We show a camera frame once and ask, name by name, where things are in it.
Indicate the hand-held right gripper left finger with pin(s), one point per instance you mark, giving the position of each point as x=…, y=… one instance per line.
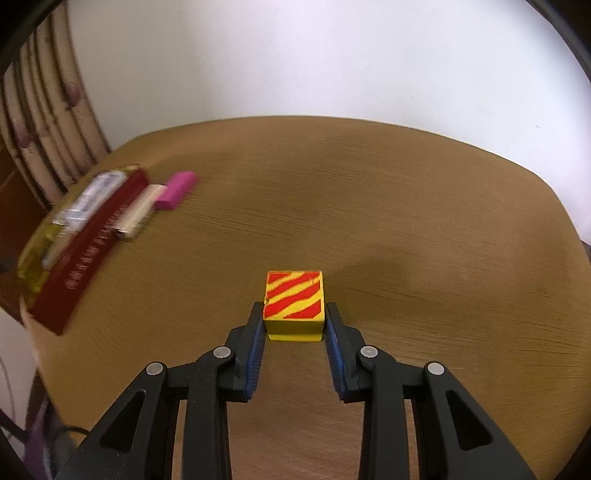
x=255, y=350

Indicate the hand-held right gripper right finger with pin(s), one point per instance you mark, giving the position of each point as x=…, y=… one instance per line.
x=336, y=355

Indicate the yellow red-striped block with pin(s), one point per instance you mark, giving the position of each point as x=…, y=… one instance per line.
x=293, y=295

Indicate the red and gold tin box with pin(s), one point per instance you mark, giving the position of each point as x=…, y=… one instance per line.
x=87, y=258

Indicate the pink block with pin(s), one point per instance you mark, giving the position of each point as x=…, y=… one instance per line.
x=178, y=189

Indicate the cream block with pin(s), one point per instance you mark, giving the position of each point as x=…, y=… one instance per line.
x=138, y=212

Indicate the clear plastic box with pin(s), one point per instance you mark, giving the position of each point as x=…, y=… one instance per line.
x=90, y=198

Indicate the brown wooden door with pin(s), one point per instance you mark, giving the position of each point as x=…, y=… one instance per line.
x=18, y=207

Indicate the beige patterned curtain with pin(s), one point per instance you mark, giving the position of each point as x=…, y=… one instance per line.
x=55, y=115

